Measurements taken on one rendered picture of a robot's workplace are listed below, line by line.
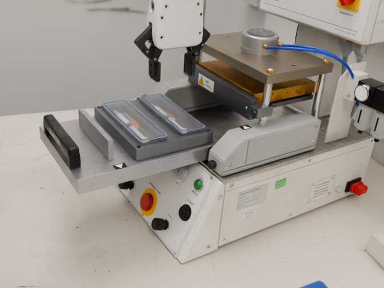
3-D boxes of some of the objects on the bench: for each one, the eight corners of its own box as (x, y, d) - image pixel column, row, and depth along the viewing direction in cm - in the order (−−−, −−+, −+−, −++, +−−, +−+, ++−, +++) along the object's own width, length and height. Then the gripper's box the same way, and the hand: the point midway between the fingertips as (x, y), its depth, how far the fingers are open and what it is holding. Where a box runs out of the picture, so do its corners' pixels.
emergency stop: (143, 205, 102) (150, 190, 101) (151, 214, 99) (158, 199, 98) (137, 204, 101) (144, 189, 100) (145, 214, 98) (152, 198, 97)
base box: (272, 138, 140) (280, 86, 131) (371, 202, 112) (390, 141, 104) (112, 180, 113) (110, 119, 105) (191, 277, 86) (197, 204, 78)
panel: (115, 183, 111) (144, 116, 107) (176, 258, 90) (216, 177, 86) (108, 182, 110) (138, 114, 106) (168, 258, 88) (208, 176, 84)
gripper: (204, -23, 87) (198, 65, 95) (122, -20, 78) (123, 76, 87) (227, -16, 81) (219, 76, 90) (142, -12, 73) (141, 90, 81)
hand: (172, 70), depth 88 cm, fingers open, 7 cm apart
